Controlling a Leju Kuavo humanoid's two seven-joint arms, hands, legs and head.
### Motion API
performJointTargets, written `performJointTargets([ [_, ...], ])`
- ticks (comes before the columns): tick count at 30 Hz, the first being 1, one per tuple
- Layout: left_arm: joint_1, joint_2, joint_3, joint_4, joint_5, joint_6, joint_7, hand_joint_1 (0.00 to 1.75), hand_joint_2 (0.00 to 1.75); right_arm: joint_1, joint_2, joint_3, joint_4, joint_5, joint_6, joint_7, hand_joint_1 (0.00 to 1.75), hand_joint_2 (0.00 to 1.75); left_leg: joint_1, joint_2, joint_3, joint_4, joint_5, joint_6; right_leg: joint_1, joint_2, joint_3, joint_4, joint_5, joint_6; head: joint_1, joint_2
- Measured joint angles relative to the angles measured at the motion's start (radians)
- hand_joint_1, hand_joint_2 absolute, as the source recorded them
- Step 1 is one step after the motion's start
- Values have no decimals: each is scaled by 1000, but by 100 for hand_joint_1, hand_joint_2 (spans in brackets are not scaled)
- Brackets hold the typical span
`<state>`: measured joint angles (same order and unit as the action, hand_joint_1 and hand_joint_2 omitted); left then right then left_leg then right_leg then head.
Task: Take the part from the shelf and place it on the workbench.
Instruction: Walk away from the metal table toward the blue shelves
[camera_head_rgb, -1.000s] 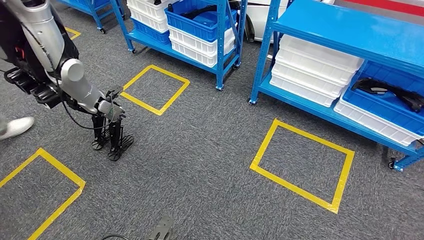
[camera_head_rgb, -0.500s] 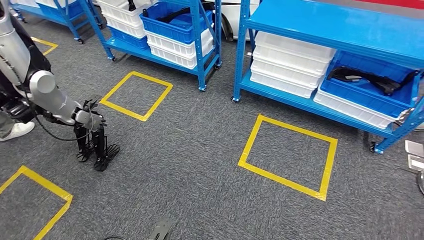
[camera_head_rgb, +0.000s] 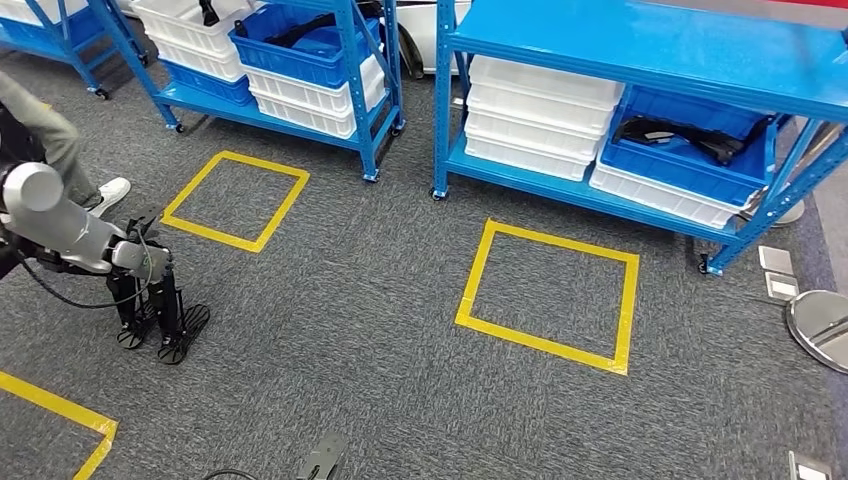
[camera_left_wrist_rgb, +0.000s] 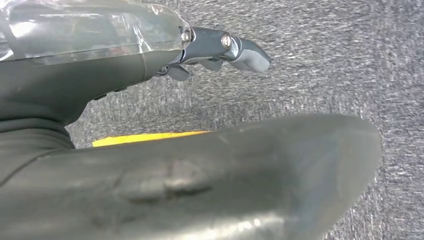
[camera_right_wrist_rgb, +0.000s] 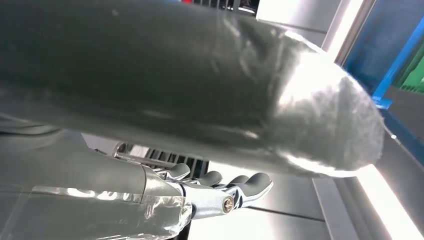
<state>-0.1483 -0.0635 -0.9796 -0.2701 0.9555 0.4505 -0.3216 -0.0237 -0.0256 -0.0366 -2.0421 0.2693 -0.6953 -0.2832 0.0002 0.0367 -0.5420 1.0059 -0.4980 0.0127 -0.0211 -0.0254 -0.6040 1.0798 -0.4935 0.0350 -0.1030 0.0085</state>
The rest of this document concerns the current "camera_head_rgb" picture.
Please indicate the black curved car trim part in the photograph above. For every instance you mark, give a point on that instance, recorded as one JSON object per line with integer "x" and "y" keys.
{"x": 702, "y": 139}

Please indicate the blue metal rack with worktop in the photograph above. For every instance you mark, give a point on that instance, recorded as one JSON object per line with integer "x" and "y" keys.
{"x": 629, "y": 46}

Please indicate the black car trim parts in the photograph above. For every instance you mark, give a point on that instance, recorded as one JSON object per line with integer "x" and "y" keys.
{"x": 298, "y": 30}

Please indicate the small black trim part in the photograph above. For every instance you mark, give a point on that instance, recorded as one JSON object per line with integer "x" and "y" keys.
{"x": 208, "y": 13}

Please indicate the red barrier belt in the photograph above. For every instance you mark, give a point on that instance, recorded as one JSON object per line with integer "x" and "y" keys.
{"x": 815, "y": 3}

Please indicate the black legged machine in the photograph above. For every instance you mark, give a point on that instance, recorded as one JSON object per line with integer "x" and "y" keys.
{"x": 60, "y": 218}

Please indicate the stanchion with grey domed base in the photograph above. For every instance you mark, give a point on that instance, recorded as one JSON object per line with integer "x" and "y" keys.
{"x": 782, "y": 212}

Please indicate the chrome stanchion base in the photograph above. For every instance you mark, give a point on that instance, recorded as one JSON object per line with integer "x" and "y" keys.
{"x": 818, "y": 331}

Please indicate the white car body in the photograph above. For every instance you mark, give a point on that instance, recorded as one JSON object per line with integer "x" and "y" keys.
{"x": 430, "y": 33}

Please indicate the person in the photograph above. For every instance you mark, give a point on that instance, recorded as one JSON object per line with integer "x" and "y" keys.
{"x": 46, "y": 132}

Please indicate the yellow floor tape square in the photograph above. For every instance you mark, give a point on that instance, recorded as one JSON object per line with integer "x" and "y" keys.
{"x": 474, "y": 285}
{"x": 192, "y": 227}
{"x": 66, "y": 412}

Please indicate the square silver floor outlet plate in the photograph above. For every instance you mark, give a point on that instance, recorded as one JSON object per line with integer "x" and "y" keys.
{"x": 782, "y": 286}
{"x": 808, "y": 467}
{"x": 776, "y": 260}

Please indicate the black robot body part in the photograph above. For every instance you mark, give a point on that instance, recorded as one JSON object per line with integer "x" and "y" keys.
{"x": 323, "y": 457}

